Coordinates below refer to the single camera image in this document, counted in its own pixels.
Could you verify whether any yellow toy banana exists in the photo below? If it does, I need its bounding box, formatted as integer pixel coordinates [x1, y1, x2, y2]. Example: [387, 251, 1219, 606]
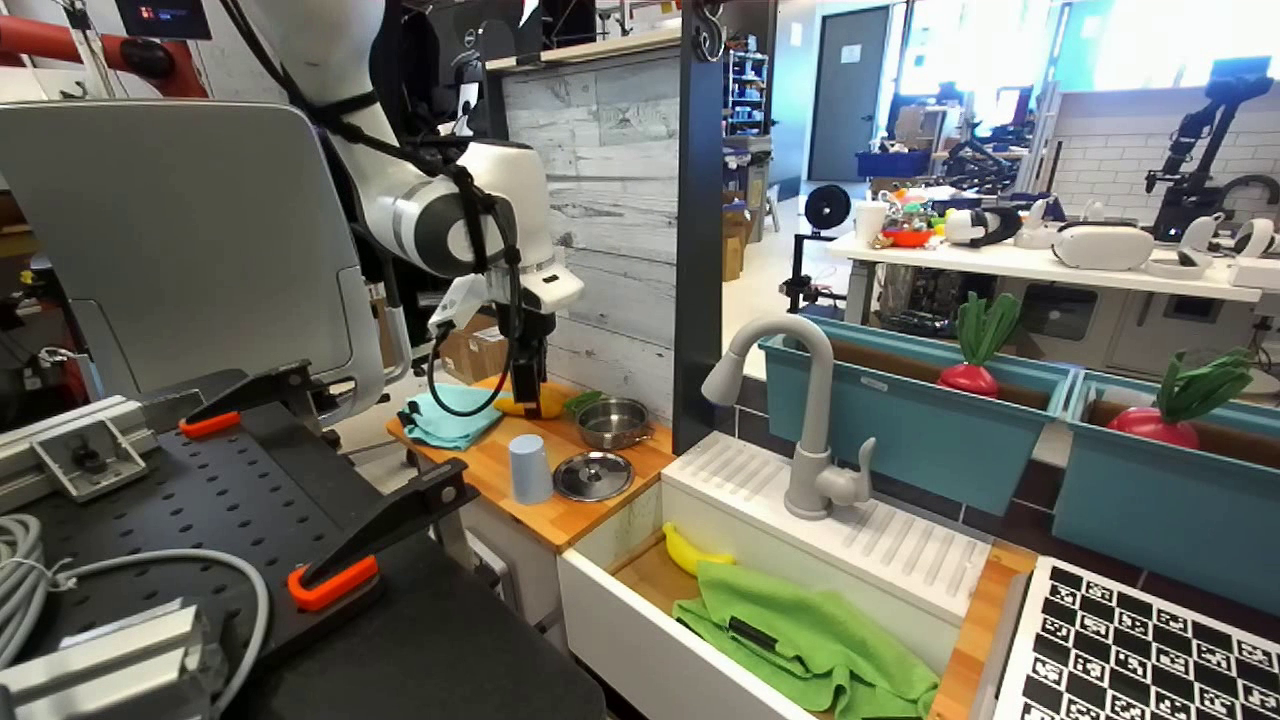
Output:
[658, 518, 738, 580]

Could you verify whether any large grey panel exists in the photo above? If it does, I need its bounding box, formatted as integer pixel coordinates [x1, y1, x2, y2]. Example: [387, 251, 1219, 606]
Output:
[0, 100, 390, 404]

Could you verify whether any grey door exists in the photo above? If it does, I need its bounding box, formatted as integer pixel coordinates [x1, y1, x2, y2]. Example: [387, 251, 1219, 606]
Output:
[809, 5, 894, 188]

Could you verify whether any grey wood backsplash panel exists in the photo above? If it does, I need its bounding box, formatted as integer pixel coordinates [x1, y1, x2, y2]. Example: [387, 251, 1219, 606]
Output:
[501, 46, 687, 416]

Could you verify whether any red plush radish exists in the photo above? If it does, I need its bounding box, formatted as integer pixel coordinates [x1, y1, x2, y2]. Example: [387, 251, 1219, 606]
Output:
[931, 288, 1029, 399]
[1108, 349, 1260, 451]

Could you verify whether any white VR headset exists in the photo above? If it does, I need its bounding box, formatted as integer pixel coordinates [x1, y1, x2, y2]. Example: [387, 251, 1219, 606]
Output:
[1047, 219, 1160, 274]

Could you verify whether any grey toy faucet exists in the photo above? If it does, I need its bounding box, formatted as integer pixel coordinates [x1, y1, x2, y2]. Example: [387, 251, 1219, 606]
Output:
[701, 311, 882, 524]

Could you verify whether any black perforated breadboard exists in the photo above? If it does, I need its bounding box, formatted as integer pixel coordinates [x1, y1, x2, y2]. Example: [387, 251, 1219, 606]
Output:
[23, 391, 613, 720]

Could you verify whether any steel bowl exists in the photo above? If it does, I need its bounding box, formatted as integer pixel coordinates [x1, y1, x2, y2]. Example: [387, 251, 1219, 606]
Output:
[570, 391, 656, 457]

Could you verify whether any white table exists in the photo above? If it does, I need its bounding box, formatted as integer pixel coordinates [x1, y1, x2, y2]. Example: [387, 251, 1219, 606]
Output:
[824, 227, 1280, 384]

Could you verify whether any aluminium extrusion rail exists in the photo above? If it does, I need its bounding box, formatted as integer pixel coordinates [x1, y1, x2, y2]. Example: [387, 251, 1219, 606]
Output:
[0, 389, 185, 508]

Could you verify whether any blue towel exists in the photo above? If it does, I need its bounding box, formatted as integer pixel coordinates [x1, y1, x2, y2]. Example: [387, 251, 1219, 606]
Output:
[396, 376, 513, 457]

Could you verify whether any teal planter box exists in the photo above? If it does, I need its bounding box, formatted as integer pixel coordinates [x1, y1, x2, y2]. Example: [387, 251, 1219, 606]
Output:
[759, 311, 1082, 518]
[1047, 368, 1280, 621]

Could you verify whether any black frame post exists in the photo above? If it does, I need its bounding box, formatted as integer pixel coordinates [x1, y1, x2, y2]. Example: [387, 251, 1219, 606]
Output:
[667, 0, 737, 461]

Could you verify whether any grey cable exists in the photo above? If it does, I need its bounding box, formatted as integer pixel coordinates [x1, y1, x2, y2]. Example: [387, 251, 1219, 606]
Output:
[0, 508, 274, 715]

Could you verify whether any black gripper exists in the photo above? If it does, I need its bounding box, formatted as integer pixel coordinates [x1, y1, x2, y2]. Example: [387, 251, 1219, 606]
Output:
[501, 298, 559, 421]

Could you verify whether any small dark screen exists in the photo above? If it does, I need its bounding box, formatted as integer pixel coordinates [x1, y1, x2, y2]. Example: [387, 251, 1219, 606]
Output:
[110, 0, 215, 42]

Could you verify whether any colourful toy pile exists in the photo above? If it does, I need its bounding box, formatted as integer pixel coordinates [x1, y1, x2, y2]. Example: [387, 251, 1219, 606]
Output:
[873, 184, 939, 254]

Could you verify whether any aluminium bracket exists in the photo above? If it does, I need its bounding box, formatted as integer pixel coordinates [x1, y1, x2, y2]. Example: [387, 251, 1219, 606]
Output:
[0, 594, 218, 720]

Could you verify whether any checkerboard calibration board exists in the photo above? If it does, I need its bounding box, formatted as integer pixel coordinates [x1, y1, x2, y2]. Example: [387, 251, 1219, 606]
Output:
[987, 551, 1280, 720]

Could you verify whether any black clamp orange tip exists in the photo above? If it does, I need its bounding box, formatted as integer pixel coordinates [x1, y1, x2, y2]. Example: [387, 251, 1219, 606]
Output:
[282, 457, 476, 621]
[174, 358, 353, 443]

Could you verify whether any white toy sink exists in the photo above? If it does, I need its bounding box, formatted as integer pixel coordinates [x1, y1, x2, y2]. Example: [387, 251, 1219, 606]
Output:
[552, 423, 1001, 720]

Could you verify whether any grey-blue plastic cup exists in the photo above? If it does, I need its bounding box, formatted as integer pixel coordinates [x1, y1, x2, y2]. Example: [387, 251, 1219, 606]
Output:
[503, 429, 554, 508]

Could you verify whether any small cardboard box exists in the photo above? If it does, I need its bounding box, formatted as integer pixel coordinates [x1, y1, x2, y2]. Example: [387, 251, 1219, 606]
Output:
[431, 308, 517, 391]

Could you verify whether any red padded bar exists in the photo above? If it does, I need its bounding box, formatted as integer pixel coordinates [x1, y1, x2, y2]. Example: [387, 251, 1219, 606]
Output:
[0, 10, 210, 104]

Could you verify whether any green towel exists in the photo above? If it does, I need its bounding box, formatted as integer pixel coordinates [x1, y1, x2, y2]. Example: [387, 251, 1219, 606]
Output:
[667, 559, 945, 720]

